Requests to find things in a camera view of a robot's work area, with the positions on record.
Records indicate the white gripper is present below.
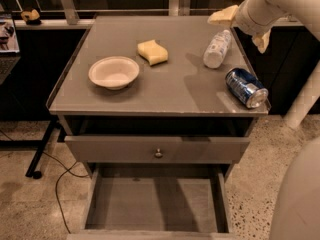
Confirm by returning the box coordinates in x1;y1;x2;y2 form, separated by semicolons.
207;0;286;54

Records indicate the clear plastic water bottle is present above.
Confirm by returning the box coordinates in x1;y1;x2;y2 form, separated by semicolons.
203;30;231;69

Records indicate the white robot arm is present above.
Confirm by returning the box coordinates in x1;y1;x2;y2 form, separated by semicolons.
208;0;320;240

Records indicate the grey drawer cabinet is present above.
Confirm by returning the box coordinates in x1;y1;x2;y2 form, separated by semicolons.
46;15;272;182

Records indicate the round metal drawer knob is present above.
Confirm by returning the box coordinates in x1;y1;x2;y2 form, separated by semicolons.
154;148;163;159

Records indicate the grey top drawer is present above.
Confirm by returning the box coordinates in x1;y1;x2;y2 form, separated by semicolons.
65;135;249;164

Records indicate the open grey middle drawer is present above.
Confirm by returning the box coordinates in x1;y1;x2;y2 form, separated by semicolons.
67;164;238;240

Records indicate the blue soda can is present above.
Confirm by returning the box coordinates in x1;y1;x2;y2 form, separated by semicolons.
225;68;268;109

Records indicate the metal window railing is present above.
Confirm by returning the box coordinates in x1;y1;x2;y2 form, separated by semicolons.
0;0;320;30

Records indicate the yellow wavy sponge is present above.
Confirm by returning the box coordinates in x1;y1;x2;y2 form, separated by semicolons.
137;40;168;66

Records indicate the white paper bowl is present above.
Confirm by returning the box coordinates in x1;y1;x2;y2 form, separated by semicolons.
88;56;140;90

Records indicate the yellow object on black base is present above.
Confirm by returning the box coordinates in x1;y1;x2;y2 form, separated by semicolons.
21;9;41;25

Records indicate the open laptop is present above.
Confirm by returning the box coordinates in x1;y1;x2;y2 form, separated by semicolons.
0;12;21;85

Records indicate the black floor cable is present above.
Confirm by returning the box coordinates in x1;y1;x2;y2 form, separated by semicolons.
0;129;90;235

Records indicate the black table leg frame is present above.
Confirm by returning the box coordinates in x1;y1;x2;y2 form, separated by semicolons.
0;116;65;179

